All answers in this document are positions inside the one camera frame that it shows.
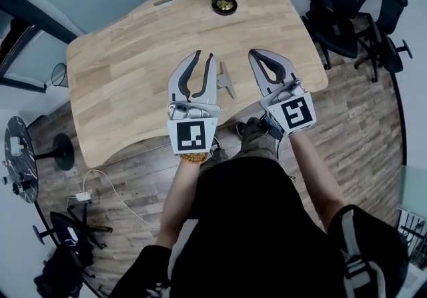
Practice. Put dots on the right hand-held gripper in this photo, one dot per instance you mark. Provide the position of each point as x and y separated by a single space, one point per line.
295 113

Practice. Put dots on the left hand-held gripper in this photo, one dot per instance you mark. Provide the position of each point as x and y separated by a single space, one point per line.
190 136

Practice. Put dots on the person's right forearm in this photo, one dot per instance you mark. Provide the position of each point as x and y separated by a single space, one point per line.
317 186

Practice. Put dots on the person's left forearm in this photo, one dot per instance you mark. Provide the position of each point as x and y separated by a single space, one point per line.
177 203

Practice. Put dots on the person's right shoe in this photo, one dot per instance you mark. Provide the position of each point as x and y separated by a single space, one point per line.
241 128

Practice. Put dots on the person's camouflage trousers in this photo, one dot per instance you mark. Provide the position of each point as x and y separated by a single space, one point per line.
257 143

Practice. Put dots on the black office chair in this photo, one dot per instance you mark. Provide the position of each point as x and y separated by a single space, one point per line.
390 40
70 223
337 30

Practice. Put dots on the person's black shirt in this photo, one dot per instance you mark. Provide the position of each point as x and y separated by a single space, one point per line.
257 223

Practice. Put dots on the white power adapter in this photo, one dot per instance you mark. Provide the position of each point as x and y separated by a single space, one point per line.
83 196

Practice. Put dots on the glass side table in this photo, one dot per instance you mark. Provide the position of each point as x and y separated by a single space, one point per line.
415 186

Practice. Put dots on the small white box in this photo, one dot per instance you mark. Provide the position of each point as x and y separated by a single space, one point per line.
16 146

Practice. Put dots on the round black marble table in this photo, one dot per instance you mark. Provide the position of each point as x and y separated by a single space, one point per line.
20 163

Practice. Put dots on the black jar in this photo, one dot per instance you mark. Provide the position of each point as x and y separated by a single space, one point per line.
19 187

